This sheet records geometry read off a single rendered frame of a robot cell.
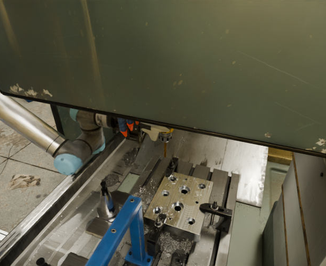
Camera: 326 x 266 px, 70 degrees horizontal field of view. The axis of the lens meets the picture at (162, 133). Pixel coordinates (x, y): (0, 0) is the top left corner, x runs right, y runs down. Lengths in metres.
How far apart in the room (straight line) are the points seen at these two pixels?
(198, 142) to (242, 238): 0.70
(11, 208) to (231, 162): 2.03
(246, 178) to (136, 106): 1.38
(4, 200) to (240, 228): 2.18
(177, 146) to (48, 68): 1.43
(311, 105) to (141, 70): 0.19
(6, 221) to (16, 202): 0.21
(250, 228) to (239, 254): 0.18
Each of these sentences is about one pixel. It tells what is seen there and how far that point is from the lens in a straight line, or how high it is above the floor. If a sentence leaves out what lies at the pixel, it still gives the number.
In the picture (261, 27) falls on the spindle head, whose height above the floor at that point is 1.74.
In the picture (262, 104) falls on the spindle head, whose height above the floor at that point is 1.66.
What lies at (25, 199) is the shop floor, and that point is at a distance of 2.70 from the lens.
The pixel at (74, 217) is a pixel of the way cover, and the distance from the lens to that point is 1.41.
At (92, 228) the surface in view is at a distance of 0.71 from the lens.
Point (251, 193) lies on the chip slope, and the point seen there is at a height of 0.66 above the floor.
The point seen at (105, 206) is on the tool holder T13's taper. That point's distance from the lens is 0.70.
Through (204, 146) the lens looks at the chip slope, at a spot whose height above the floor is 0.77.
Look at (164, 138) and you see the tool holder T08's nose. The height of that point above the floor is 1.37.
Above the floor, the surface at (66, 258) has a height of 1.22.
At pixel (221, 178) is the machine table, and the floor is 0.90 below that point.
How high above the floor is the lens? 1.78
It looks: 33 degrees down
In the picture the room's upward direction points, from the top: straight up
